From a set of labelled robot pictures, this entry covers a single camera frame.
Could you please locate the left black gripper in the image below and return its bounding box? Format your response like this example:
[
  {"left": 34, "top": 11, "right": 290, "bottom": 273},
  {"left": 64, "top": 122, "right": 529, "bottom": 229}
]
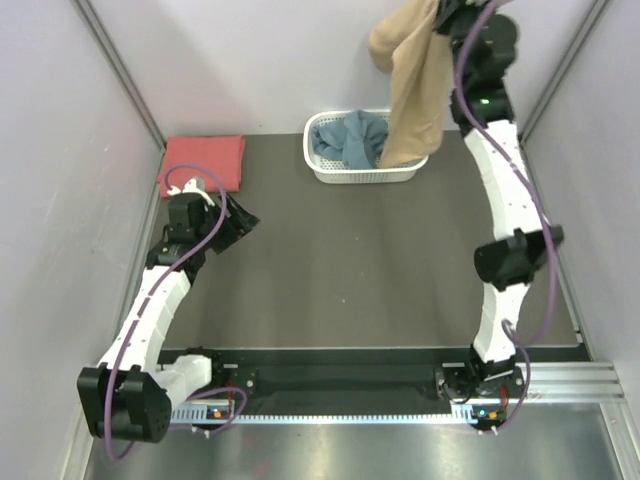
[{"left": 196, "top": 191, "right": 259, "bottom": 254}]

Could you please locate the beige t shirt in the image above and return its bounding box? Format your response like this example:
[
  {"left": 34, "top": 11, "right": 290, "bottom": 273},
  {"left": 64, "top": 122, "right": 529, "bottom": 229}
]
[{"left": 368, "top": 0, "right": 452, "bottom": 169}]

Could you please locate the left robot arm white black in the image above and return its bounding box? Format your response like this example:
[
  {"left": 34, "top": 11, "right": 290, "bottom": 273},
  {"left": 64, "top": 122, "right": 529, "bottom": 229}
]
[{"left": 77, "top": 191, "right": 259, "bottom": 443}]

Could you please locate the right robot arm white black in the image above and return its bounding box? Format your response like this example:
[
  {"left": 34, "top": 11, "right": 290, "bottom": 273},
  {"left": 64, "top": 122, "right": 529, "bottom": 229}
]
[{"left": 434, "top": 1, "right": 564, "bottom": 403}]

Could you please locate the folded red t shirt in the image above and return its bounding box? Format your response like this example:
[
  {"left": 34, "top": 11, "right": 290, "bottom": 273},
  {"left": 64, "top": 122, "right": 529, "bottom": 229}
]
[{"left": 158, "top": 135, "right": 246, "bottom": 198}]

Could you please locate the white perforated plastic basket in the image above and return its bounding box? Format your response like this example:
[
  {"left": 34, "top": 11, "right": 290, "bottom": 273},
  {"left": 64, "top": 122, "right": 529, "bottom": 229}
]
[{"left": 303, "top": 110, "right": 429, "bottom": 185}]

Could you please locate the crumpled blue t shirt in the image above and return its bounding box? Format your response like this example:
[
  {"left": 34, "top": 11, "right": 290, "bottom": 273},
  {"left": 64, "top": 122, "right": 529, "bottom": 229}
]
[{"left": 310, "top": 110, "right": 388, "bottom": 170}]

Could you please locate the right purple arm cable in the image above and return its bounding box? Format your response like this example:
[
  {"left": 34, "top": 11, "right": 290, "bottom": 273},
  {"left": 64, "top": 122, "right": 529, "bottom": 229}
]
[{"left": 452, "top": 0, "right": 566, "bottom": 435}]

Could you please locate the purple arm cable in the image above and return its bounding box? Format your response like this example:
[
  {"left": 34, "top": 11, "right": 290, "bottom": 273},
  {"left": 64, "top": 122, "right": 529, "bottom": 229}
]
[
  {"left": 452, "top": 0, "right": 566, "bottom": 435},
  {"left": 102, "top": 163, "right": 249, "bottom": 462}
]

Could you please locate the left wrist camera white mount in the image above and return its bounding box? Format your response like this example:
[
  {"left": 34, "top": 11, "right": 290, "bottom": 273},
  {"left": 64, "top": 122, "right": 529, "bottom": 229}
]
[{"left": 167, "top": 176, "right": 215, "bottom": 206}]

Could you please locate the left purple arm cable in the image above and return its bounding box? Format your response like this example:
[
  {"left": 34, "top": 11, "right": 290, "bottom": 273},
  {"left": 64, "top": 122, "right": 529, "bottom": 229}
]
[{"left": 102, "top": 163, "right": 249, "bottom": 462}]

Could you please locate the right aluminium corner post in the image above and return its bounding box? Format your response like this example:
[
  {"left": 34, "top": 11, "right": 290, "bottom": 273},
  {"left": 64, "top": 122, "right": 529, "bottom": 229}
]
[{"left": 519, "top": 0, "right": 611, "bottom": 145}]

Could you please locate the aluminium corner post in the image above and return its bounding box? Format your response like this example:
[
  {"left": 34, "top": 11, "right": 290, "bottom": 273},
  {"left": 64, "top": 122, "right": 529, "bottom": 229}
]
[
  {"left": 519, "top": 0, "right": 611, "bottom": 145},
  {"left": 70, "top": 0, "right": 166, "bottom": 150}
]

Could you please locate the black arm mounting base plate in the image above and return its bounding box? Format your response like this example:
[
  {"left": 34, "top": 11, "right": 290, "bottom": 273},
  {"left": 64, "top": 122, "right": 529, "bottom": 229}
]
[{"left": 159, "top": 349, "right": 531, "bottom": 417}]

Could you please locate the white slotted cable duct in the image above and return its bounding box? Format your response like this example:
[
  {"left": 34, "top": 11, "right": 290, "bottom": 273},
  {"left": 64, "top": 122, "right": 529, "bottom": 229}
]
[{"left": 170, "top": 400, "right": 507, "bottom": 428}]

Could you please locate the left aluminium corner post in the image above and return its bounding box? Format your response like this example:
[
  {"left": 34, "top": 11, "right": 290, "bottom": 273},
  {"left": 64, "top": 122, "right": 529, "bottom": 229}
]
[{"left": 70, "top": 0, "right": 166, "bottom": 150}]

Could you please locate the aluminium front frame rail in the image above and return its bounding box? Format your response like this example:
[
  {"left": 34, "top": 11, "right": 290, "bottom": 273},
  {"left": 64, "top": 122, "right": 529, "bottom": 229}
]
[{"left": 519, "top": 362, "right": 629, "bottom": 404}]

